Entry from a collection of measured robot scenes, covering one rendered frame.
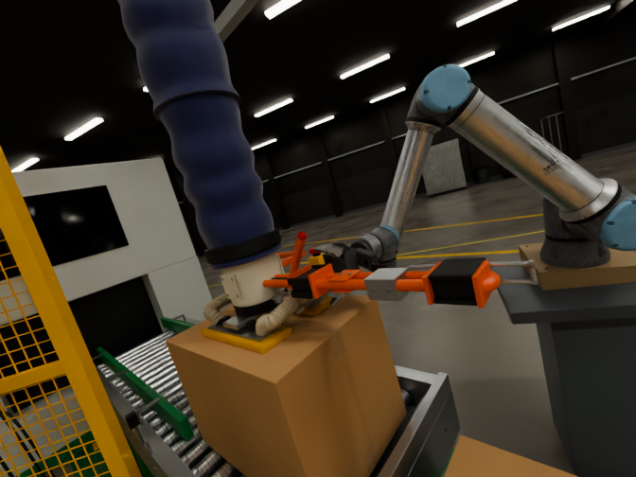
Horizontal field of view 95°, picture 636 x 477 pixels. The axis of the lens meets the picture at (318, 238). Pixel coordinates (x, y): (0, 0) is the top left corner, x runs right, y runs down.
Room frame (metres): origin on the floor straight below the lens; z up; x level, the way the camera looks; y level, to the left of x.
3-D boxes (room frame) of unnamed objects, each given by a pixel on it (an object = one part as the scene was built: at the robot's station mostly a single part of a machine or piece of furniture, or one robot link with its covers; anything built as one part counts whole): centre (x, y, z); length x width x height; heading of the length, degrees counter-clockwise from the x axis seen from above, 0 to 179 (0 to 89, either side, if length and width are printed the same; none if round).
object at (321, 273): (0.71, 0.04, 1.08); 0.10 x 0.08 x 0.06; 135
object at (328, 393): (0.89, 0.24, 0.75); 0.60 x 0.40 x 0.40; 46
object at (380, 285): (0.56, -0.11, 1.07); 0.07 x 0.07 x 0.04; 45
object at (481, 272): (0.46, -0.20, 1.08); 0.08 x 0.07 x 0.05; 45
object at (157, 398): (1.51, 1.24, 0.60); 1.60 x 0.11 x 0.09; 45
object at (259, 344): (0.82, 0.29, 0.97); 0.34 x 0.10 x 0.05; 45
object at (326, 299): (0.95, 0.15, 0.98); 0.34 x 0.10 x 0.05; 45
